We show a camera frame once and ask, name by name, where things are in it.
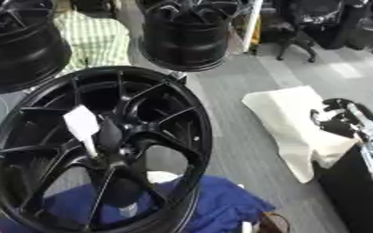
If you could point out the large black spoked wheel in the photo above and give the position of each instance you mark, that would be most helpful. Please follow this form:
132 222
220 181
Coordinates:
158 133

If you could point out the black office chair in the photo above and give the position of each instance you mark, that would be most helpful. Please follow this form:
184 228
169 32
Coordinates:
354 24
288 27

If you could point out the black wheel rim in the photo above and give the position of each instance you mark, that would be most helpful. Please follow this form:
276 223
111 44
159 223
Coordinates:
20 54
184 42

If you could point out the white upright board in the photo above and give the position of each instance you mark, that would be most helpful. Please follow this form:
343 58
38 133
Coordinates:
251 24

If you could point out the table with green checked cloth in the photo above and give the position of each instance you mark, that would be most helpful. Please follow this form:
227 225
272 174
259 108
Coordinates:
97 38

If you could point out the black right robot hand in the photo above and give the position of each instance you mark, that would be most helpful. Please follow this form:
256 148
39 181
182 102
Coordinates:
335 124

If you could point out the white cloth bag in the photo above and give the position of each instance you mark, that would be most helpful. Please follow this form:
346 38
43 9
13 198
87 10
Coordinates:
285 115

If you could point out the white pin with flat head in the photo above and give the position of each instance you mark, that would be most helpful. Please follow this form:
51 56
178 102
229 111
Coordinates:
81 121

